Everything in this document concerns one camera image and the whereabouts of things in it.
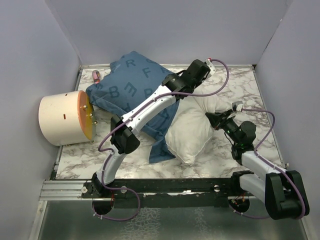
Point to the pink small bottle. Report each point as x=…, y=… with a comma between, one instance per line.
x=96, y=76

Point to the blue lettered pillowcase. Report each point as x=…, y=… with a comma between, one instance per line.
x=132, y=79

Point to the white pillow with red logo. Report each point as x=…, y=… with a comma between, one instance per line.
x=190, y=129

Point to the cream cylinder with orange lid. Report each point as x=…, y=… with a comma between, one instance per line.
x=67, y=118

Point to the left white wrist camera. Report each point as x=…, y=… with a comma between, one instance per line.
x=211, y=66

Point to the aluminium frame rail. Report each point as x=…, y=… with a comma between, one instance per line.
x=62, y=190

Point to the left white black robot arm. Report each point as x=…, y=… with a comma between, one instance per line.
x=122, y=138

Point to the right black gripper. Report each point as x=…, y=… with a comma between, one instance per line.
x=218, y=121

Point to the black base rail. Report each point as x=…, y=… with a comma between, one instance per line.
x=166, y=193

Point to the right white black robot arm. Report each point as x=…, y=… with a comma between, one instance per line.
x=282, y=191

